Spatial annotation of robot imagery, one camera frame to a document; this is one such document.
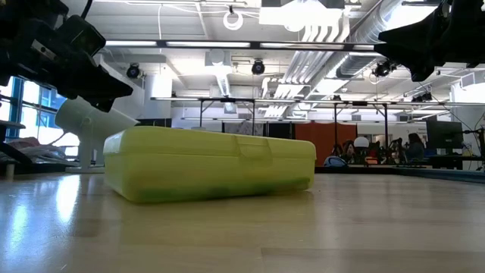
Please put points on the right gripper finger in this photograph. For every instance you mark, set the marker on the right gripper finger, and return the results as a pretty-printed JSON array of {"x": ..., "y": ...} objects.
[{"x": 417, "y": 45}]

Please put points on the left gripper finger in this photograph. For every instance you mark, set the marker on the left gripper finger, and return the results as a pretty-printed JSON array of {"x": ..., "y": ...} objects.
[{"x": 94, "y": 87}]

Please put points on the yellow translucent supply box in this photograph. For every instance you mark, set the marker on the yellow translucent supply box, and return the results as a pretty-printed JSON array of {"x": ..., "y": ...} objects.
[{"x": 208, "y": 163}]

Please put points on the black monitor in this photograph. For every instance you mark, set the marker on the black monitor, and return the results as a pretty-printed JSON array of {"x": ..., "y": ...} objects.
[
  {"x": 444, "y": 134},
  {"x": 155, "y": 122}
]

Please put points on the grey computer desk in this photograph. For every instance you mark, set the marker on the grey computer desk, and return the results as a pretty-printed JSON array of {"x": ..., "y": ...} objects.
[{"x": 11, "y": 124}]

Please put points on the person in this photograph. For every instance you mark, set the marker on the person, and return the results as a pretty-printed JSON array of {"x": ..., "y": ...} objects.
[
  {"x": 415, "y": 146},
  {"x": 349, "y": 151}
]

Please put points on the white dome helmet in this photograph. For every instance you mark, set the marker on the white dome helmet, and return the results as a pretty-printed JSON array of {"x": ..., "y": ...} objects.
[{"x": 361, "y": 142}]

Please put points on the orange partition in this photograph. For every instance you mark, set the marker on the orange partition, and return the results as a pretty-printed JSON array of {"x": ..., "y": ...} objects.
[{"x": 322, "y": 140}]

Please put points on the blue round object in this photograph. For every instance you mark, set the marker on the blue round object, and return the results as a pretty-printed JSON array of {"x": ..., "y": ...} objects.
[{"x": 335, "y": 162}]

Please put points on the white patterned partition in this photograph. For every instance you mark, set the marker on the white patterned partition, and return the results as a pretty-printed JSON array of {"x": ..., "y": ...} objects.
[{"x": 242, "y": 128}]

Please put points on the black partition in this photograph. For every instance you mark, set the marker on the black partition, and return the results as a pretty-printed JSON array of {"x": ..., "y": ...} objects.
[{"x": 280, "y": 130}]

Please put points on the black ceiling camera cluster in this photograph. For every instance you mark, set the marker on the black ceiling camera cluster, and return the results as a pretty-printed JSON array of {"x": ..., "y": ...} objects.
[{"x": 384, "y": 69}]

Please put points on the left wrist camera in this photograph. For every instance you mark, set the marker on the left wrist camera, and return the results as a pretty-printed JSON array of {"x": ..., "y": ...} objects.
[{"x": 81, "y": 36}]

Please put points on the black background station frame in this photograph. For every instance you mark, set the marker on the black background station frame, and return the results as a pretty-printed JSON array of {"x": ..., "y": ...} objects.
[
  {"x": 360, "y": 103},
  {"x": 227, "y": 100}
]

